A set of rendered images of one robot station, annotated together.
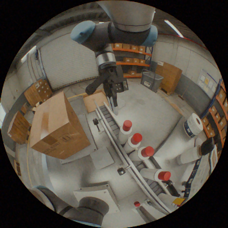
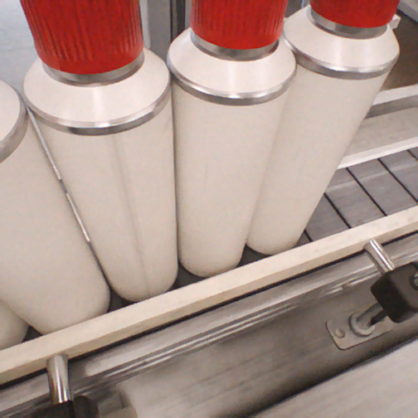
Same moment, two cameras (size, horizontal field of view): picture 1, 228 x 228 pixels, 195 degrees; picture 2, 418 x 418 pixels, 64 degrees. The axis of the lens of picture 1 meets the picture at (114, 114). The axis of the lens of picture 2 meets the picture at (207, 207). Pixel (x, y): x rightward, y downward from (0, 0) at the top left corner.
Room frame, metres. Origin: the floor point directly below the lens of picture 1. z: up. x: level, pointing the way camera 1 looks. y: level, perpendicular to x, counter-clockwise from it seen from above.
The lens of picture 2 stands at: (-0.34, -0.43, 1.11)
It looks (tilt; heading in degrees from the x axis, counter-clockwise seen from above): 54 degrees down; 93
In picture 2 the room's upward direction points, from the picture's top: 5 degrees clockwise
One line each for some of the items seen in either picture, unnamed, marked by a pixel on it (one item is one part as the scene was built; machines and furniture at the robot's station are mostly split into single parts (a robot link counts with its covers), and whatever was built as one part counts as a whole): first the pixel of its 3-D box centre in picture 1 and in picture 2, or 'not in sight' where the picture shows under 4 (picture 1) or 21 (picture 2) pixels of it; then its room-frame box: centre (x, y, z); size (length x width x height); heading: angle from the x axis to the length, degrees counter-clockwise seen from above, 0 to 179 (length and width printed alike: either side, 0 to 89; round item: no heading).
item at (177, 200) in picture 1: (178, 201); not in sight; (-0.24, -0.23, 1.09); 0.03 x 0.01 x 0.06; 119
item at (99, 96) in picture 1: (95, 99); not in sight; (0.59, 0.21, 0.85); 0.30 x 0.26 x 0.04; 29
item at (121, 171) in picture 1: (123, 167); not in sight; (-0.03, -0.05, 0.91); 0.07 x 0.03 x 0.16; 119
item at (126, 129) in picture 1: (124, 134); not in sight; (0.13, -0.05, 0.98); 0.05 x 0.05 x 0.20
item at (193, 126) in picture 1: (193, 125); not in sight; (0.13, -0.78, 0.95); 0.20 x 0.20 x 0.14
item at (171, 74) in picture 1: (167, 77); not in sight; (2.94, -2.68, 0.70); 1.20 x 0.82 x 1.39; 25
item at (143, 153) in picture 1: (138, 155); not in sight; (0.02, -0.11, 0.98); 0.05 x 0.05 x 0.20
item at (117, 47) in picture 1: (129, 56); not in sight; (4.02, -0.80, 1.26); 2.78 x 0.61 x 2.51; 110
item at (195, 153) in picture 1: (195, 153); not in sight; (-0.09, -0.48, 1.03); 0.09 x 0.09 x 0.30
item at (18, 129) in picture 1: (17, 129); not in sight; (-0.08, 3.68, 0.45); 1.20 x 0.84 x 0.89; 111
